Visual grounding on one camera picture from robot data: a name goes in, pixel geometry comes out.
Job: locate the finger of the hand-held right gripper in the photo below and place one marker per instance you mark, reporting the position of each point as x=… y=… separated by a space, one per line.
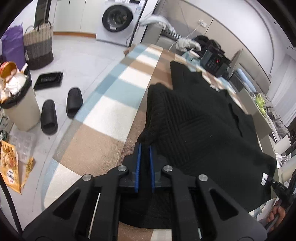
x=274 y=183

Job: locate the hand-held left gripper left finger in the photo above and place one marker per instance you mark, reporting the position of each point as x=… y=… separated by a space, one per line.
x=137 y=166

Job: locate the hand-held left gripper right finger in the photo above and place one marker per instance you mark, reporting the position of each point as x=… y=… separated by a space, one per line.
x=152 y=169

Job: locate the black knit sweater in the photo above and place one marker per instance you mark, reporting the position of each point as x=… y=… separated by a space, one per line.
x=196 y=129

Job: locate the person's right hand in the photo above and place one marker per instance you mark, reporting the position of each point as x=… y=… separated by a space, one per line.
x=277 y=215

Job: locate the crumpled white tissue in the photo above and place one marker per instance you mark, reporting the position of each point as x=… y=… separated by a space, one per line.
x=282 y=160

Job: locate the low grey box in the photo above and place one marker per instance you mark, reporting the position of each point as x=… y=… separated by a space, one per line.
x=282 y=143

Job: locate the checked tablecloth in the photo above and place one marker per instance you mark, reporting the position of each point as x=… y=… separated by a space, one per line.
x=104 y=139

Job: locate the large grey box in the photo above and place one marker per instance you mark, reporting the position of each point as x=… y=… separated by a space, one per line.
x=259 y=125

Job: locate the grey duvet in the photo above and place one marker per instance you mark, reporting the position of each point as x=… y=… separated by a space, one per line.
x=277 y=120

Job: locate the green toy figure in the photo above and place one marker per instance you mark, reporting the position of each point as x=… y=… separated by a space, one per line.
x=261 y=104

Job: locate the black slipper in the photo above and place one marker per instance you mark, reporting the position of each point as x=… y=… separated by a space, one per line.
x=75 y=102
x=49 y=118

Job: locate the white curtain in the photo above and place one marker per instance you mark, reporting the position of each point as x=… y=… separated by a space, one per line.
x=284 y=92

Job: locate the blue pillow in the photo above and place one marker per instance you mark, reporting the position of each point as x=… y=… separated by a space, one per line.
x=245 y=78

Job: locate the teal cloth side table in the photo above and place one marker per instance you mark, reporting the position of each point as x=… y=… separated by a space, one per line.
x=222 y=82

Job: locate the clear plastic tray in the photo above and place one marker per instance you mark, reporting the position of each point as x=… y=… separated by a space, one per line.
x=23 y=146

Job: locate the black pressure cooker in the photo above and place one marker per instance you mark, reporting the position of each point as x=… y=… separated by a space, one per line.
x=212 y=62

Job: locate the grey upholstered bed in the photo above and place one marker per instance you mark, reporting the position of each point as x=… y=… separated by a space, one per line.
x=235 y=64

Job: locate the black plastic tray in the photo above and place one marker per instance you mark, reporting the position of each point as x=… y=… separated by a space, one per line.
x=48 y=80

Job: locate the beige trash bin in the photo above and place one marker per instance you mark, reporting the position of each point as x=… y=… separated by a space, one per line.
x=23 y=109

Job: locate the orange snack bag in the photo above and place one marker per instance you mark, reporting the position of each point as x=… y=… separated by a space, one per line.
x=9 y=166

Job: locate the light grey jacket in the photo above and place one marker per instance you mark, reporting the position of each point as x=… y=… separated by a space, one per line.
x=187 y=44

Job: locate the grey sofa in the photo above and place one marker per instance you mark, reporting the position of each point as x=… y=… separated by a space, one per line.
x=152 y=34

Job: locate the houndstooth pillow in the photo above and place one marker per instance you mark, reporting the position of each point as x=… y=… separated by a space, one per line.
x=173 y=34

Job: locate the black jacket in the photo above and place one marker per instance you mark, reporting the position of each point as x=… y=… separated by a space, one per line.
x=203 y=40

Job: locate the light grey blanket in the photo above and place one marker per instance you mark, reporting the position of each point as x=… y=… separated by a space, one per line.
x=152 y=19

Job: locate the white washing machine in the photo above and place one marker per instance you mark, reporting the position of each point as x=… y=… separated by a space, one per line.
x=118 y=16

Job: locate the woven laundry basket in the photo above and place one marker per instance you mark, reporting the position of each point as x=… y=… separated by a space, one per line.
x=38 y=51

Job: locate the white lower kitchen cabinet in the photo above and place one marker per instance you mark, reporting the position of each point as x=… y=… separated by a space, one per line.
x=76 y=16

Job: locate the purple bag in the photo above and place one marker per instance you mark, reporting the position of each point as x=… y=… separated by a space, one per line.
x=12 y=46

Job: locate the white wall socket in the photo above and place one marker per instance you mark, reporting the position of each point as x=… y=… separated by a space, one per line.
x=202 y=23

